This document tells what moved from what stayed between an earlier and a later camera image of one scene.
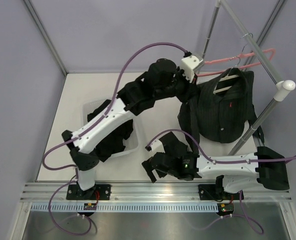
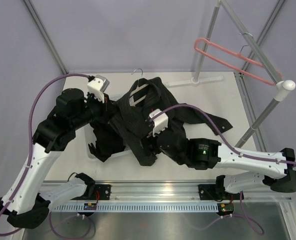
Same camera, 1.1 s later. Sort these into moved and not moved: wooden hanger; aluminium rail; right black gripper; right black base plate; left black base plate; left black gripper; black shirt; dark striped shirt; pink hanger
Moved: dark striped shirt; right black gripper; left black gripper; pink hanger; wooden hanger
Not moved: left black base plate; black shirt; aluminium rail; right black base plate
